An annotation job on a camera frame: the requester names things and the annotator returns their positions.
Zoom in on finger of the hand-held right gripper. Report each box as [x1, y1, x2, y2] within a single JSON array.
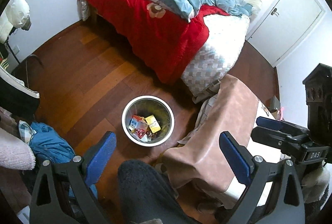
[[251, 126, 304, 155], [255, 116, 310, 138]]

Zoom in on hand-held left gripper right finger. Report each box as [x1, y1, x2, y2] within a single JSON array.
[[218, 131, 306, 224]]

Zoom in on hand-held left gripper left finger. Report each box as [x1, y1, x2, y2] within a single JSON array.
[[29, 131, 117, 224]]

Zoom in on red wrapper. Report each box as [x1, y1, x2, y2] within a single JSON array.
[[134, 128, 148, 139]]

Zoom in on red and white snack wrappers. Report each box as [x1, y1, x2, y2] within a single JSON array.
[[129, 115, 149, 133]]

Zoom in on yellow box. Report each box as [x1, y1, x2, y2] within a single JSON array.
[[144, 115, 160, 134]]

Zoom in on metal trash bin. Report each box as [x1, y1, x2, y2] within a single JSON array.
[[121, 95, 175, 147]]

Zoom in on pinkish brown table cover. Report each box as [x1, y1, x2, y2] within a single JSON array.
[[162, 74, 260, 210]]

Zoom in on blue garment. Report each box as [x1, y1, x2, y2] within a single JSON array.
[[28, 122, 98, 200]]

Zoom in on dark grey fuzzy cloth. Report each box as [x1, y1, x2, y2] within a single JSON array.
[[117, 159, 198, 224]]

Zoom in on white fluffy cloth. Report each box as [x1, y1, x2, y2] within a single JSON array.
[[301, 166, 330, 204]]

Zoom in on checked cloth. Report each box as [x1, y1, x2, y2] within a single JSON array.
[[18, 120, 37, 143]]

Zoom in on pink fluffy towel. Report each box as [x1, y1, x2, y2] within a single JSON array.
[[0, 126, 36, 171]]

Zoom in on checked mattress cover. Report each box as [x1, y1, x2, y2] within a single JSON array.
[[181, 15, 251, 97]]

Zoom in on white door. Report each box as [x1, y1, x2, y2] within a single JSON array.
[[245, 0, 326, 68]]

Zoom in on black garment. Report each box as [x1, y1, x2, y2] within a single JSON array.
[[0, 75, 41, 121]]

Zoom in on black metal rack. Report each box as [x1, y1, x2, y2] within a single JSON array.
[[6, 27, 45, 92]]

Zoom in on red blanket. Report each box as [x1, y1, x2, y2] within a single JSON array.
[[77, 0, 231, 85]]

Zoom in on striped garment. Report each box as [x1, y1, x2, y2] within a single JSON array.
[[0, 50, 10, 69]]

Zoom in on wooden bed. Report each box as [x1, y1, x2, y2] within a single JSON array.
[[77, 0, 263, 100]]

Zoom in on white jacket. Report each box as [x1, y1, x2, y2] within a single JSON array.
[[0, 0, 32, 44]]

